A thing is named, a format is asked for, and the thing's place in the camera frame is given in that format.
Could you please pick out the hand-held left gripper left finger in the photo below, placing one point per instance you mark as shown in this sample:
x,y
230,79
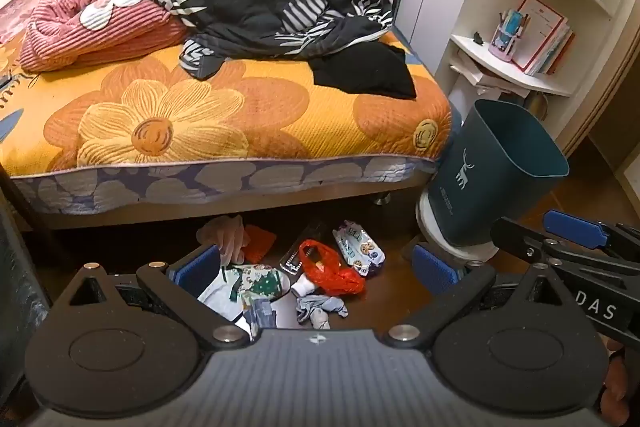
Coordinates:
x,y
195,269

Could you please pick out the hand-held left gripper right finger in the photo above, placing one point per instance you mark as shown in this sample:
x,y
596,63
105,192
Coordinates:
x,y
435,269

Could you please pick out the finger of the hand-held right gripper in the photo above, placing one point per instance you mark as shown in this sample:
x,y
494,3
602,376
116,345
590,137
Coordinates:
x,y
575,222
520,239

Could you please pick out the green white printed bag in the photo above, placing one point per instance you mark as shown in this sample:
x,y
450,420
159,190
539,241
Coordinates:
x,y
250,284

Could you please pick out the teal plastic bin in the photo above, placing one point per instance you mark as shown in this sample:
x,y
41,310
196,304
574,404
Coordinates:
x,y
500,177

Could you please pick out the person's right hand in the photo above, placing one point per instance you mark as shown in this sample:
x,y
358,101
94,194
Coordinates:
x,y
615,359

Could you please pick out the white blue snack packet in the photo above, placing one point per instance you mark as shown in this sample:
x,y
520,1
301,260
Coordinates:
x,y
357,249

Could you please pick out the red plastic bag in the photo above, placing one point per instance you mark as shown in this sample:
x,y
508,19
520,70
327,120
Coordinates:
x,y
330,274

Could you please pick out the small white bottle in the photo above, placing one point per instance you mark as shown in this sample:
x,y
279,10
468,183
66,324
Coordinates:
x,y
302,289

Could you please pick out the grey sock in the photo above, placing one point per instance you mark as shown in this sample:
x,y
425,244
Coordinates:
x,y
320,307

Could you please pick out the stack of white papers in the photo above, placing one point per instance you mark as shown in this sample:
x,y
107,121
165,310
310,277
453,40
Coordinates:
x,y
475,74

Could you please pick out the bed with orange floral sheet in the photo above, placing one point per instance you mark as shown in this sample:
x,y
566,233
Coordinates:
x,y
250,107

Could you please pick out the pink pen holder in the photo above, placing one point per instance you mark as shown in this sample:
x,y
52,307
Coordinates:
x,y
502,44

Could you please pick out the row of books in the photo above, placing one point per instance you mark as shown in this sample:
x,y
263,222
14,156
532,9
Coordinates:
x,y
542,32

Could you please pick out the small dark green figure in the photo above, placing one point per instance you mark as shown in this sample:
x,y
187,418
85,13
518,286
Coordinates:
x,y
477,39

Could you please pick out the black garment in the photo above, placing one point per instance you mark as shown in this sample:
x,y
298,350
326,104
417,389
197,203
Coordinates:
x,y
370,72

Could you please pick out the pink floral cloth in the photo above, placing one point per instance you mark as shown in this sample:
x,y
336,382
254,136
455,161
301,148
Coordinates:
x,y
12,22

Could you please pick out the wooden door frame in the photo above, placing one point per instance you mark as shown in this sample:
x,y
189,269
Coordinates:
x,y
612,77

